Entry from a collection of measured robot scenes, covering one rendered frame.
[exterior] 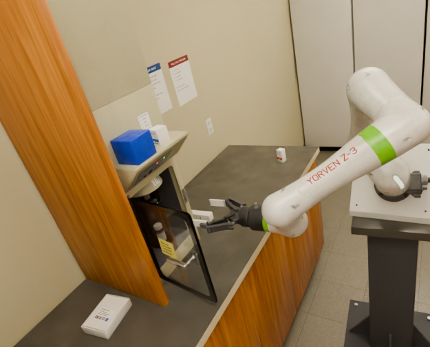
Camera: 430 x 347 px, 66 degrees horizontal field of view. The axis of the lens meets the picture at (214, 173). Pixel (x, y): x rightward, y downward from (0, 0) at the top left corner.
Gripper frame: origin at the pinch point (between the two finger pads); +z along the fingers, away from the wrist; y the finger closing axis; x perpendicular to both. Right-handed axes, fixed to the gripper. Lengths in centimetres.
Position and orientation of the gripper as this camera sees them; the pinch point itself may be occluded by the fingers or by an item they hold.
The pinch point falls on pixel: (204, 212)
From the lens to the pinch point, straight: 130.5
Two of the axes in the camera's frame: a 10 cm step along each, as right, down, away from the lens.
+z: -8.6, -0.2, 5.1
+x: 2.4, 8.7, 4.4
